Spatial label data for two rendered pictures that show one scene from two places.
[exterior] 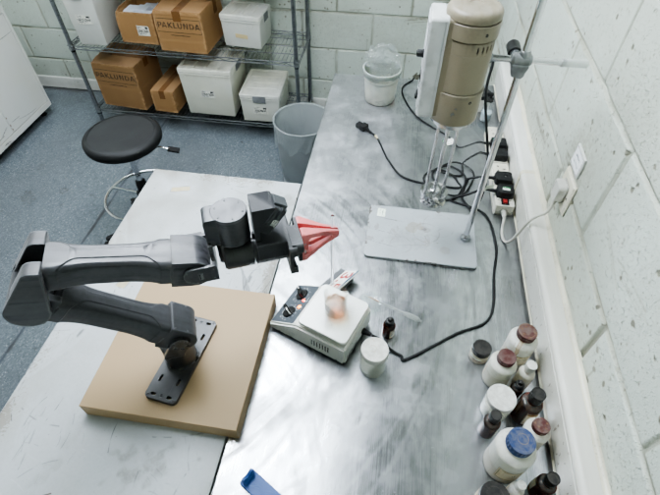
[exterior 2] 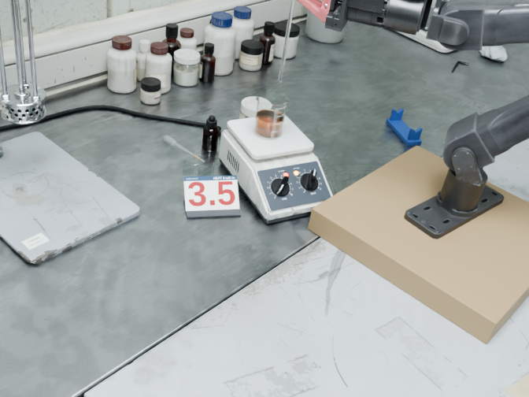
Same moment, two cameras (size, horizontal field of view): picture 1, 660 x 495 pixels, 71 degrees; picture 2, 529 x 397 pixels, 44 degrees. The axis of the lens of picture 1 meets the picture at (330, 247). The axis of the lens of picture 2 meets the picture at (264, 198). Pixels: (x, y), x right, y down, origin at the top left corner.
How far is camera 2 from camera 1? 153 cm
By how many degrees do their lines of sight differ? 92
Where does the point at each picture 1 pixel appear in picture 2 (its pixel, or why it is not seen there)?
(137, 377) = (512, 219)
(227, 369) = (407, 179)
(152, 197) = not seen: outside the picture
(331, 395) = not seen: hidden behind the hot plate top
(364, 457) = (311, 112)
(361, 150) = not seen: outside the picture
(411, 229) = (35, 198)
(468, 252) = (18, 143)
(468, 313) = (109, 119)
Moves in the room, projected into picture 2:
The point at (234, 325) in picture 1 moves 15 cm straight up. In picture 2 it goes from (382, 206) to (405, 128)
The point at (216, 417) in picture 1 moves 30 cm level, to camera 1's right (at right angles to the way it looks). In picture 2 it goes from (431, 158) to (297, 102)
